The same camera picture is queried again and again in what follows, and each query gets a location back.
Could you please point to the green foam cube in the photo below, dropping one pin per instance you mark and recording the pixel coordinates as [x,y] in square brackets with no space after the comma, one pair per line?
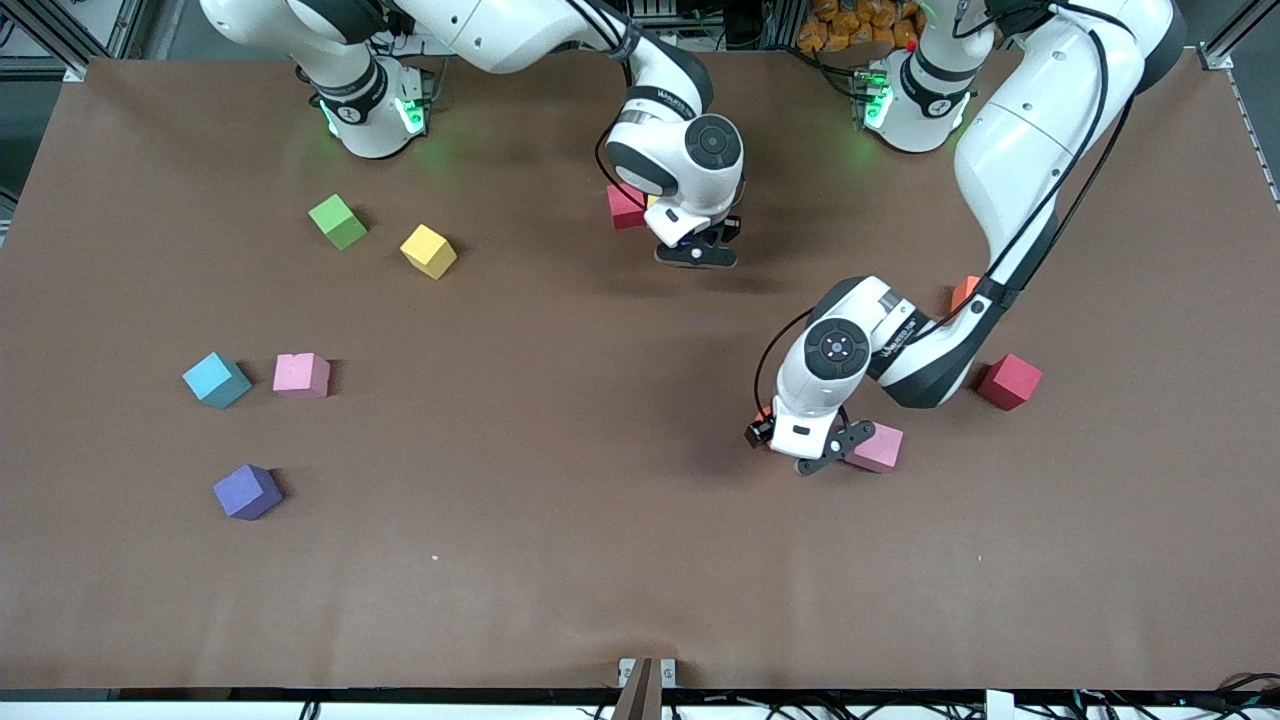
[338,222]

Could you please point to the aluminium frame post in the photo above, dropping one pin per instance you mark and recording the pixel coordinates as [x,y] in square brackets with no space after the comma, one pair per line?
[1218,55]
[72,70]

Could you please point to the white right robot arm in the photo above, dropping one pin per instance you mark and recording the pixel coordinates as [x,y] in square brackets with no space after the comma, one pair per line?
[500,30]

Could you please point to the brown paper table cover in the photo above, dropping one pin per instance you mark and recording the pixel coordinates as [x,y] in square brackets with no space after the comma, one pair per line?
[640,500]

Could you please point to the silver camera mount bracket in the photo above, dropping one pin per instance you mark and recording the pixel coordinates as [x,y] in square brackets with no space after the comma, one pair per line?
[647,672]

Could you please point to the red foam cube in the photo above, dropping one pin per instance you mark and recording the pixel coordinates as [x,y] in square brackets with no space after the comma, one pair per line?
[622,207]
[1009,382]

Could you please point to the cyan foam cube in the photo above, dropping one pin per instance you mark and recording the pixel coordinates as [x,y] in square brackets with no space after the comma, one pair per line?
[216,381]

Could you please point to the purple foam cube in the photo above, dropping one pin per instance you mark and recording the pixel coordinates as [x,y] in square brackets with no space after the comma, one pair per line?
[247,492]

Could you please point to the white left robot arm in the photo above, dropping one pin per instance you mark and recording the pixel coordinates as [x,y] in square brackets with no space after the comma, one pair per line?
[1040,130]

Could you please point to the notched pink foam cube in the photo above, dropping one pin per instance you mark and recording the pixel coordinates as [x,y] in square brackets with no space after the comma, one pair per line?
[300,376]

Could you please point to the brown camera pole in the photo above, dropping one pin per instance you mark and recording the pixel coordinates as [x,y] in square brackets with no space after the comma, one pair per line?
[638,700]

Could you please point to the orange snack bag pile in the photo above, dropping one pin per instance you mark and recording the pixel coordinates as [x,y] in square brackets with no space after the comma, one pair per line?
[850,25]

